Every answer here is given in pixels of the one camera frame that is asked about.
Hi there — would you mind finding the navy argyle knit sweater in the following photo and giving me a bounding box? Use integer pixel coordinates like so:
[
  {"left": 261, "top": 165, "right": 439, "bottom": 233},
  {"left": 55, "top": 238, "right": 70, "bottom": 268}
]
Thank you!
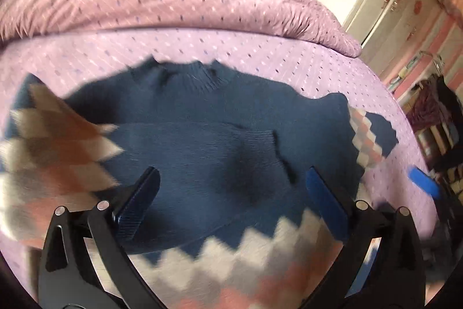
[{"left": 1, "top": 58, "right": 397, "bottom": 308}]

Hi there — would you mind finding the dark red hanging garment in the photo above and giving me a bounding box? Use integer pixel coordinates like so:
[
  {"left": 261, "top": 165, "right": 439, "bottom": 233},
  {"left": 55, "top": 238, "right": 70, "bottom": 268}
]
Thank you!
[{"left": 407, "top": 74, "right": 462, "bottom": 133}]

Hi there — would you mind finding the purple dotted bed sheet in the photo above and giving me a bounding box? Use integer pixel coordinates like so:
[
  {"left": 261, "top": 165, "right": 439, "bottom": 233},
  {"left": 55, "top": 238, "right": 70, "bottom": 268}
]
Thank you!
[{"left": 1, "top": 29, "right": 436, "bottom": 308}]

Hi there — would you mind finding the cluttered side shelf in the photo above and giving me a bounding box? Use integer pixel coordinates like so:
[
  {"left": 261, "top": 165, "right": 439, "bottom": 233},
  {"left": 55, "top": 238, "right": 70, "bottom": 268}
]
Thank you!
[{"left": 415, "top": 122, "right": 462, "bottom": 201}]

